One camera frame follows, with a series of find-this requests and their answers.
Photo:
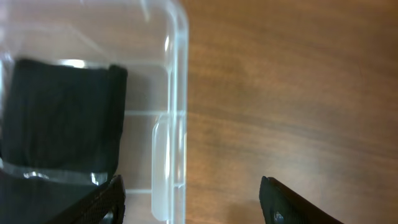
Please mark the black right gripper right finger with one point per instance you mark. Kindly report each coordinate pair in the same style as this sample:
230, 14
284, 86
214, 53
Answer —
281, 205

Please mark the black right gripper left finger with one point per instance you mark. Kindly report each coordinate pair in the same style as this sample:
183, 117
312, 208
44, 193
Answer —
106, 204

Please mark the black garment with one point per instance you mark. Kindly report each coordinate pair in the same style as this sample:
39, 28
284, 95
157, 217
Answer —
60, 137

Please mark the clear plastic storage bin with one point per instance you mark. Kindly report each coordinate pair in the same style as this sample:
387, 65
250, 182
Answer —
150, 40

